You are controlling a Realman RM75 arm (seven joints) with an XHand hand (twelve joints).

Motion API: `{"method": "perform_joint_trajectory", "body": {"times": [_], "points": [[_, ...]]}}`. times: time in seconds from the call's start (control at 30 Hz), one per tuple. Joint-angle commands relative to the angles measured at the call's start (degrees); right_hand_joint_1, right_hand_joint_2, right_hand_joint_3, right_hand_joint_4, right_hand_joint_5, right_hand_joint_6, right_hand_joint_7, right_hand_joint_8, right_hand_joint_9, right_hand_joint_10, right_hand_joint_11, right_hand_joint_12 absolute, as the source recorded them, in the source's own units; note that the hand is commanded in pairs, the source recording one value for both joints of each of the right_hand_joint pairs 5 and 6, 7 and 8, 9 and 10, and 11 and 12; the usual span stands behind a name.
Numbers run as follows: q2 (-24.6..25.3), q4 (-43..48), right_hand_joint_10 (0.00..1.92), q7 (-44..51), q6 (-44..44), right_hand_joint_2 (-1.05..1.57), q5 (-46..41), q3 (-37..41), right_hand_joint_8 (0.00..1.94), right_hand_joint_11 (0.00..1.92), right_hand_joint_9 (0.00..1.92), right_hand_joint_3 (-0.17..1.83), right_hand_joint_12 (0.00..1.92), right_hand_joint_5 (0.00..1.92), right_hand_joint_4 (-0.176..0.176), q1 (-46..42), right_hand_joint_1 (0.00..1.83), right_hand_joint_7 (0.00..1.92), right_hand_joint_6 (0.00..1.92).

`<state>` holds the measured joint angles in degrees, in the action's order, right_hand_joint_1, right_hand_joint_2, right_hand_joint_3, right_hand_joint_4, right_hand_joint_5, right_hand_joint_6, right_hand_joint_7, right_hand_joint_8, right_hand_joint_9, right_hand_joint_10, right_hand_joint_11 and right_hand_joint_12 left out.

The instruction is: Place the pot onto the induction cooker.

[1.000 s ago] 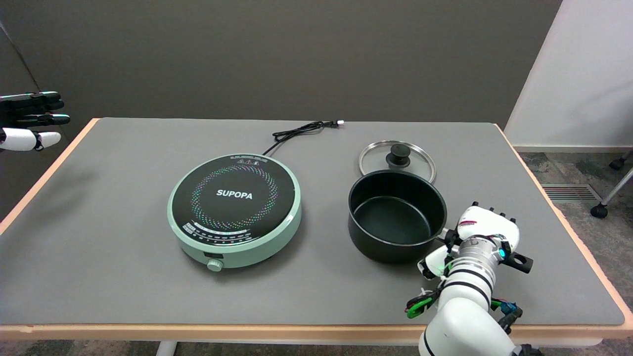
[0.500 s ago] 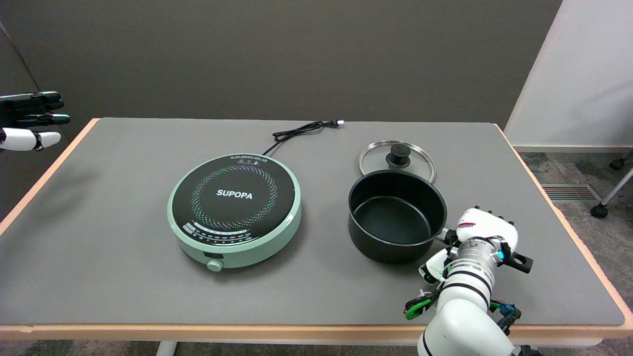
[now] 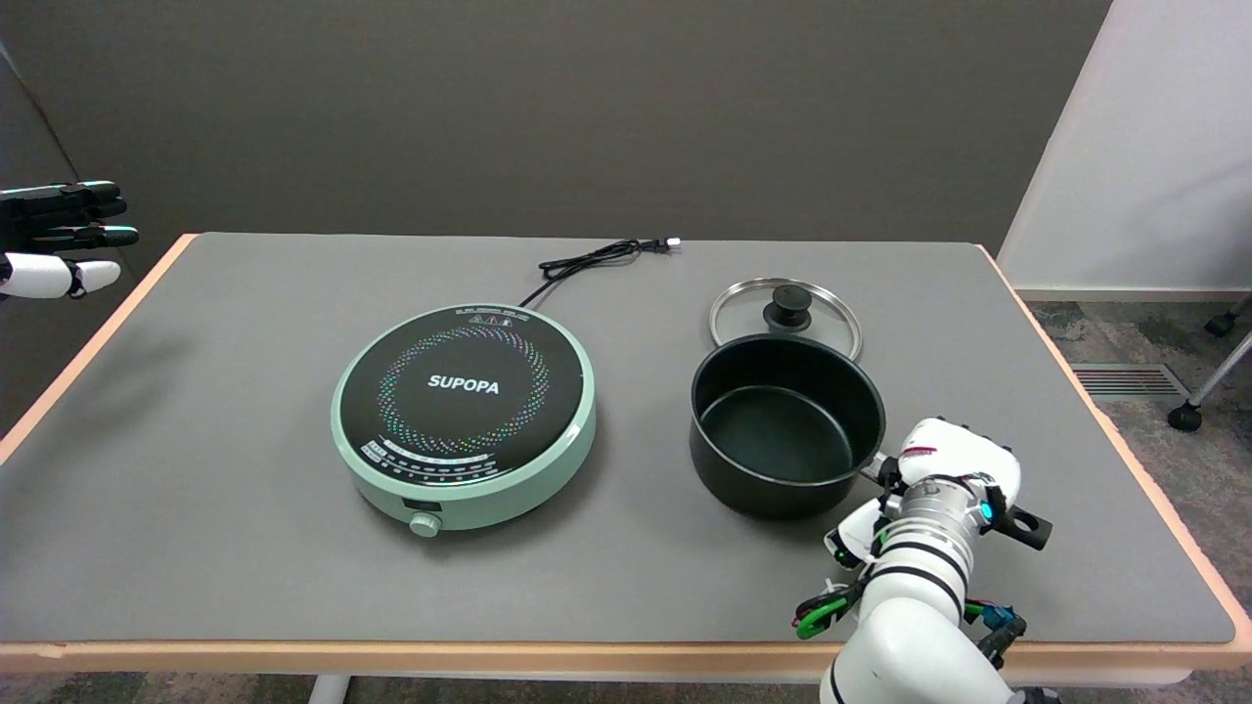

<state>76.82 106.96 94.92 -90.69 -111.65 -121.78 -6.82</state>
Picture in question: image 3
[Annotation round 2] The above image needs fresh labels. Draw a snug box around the grey chair leg with caster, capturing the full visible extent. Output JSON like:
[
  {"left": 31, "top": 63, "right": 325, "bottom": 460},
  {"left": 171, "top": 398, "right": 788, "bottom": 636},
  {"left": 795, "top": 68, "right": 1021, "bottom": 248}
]
[
  {"left": 1205, "top": 298, "right": 1252, "bottom": 338},
  {"left": 1169, "top": 332, "right": 1252, "bottom": 433}
]

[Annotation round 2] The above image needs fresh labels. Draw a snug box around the black pot with handle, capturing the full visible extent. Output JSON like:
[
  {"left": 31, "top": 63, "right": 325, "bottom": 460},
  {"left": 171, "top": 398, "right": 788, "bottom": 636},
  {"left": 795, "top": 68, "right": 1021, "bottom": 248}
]
[{"left": 690, "top": 333, "right": 1054, "bottom": 550}]

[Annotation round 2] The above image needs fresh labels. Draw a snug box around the floor air vent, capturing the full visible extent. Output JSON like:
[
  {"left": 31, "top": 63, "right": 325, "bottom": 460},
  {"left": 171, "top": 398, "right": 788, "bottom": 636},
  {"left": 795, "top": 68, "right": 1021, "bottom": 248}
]
[{"left": 1069, "top": 364, "right": 1191, "bottom": 399}]

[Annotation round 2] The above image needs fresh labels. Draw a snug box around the coloured wrist wire bundle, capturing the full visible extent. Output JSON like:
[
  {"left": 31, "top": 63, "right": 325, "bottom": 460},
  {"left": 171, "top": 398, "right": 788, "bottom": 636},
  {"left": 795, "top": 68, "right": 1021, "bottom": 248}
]
[{"left": 794, "top": 577, "right": 872, "bottom": 641}]

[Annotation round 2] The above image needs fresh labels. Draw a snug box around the green round induction cooker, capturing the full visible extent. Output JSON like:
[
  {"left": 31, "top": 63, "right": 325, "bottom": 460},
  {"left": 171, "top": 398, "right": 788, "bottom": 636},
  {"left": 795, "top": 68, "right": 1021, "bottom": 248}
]
[{"left": 331, "top": 303, "right": 598, "bottom": 539}]

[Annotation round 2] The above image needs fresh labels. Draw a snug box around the grey table mat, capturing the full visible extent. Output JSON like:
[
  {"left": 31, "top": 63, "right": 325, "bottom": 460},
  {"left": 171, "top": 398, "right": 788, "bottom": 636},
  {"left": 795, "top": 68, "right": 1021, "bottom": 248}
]
[{"left": 0, "top": 233, "right": 1238, "bottom": 644}]

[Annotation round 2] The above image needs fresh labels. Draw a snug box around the glass lid with black knob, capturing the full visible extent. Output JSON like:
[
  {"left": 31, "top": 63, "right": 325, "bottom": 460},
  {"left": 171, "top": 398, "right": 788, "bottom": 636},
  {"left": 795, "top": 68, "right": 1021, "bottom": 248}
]
[{"left": 708, "top": 278, "right": 864, "bottom": 363}]

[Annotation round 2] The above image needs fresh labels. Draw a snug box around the black power cord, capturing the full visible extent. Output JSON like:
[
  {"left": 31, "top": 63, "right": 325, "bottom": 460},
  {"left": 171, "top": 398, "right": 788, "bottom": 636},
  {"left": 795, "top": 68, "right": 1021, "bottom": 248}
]
[{"left": 518, "top": 238, "right": 683, "bottom": 309}]

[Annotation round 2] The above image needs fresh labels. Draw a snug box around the wooden edged table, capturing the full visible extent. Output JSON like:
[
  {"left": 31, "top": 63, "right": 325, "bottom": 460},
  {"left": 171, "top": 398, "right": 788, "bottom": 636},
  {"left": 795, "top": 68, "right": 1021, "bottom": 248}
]
[{"left": 0, "top": 233, "right": 1252, "bottom": 685}]

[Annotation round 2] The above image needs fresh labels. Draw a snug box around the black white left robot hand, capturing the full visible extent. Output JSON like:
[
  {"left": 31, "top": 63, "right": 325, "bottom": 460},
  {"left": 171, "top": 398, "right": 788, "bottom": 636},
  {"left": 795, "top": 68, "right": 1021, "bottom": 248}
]
[{"left": 0, "top": 181, "right": 140, "bottom": 301}]

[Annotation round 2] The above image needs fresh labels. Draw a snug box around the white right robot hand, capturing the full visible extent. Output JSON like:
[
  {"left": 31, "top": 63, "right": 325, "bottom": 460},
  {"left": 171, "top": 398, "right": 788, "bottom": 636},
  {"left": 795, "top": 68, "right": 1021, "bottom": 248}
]
[{"left": 824, "top": 418, "right": 1023, "bottom": 568}]

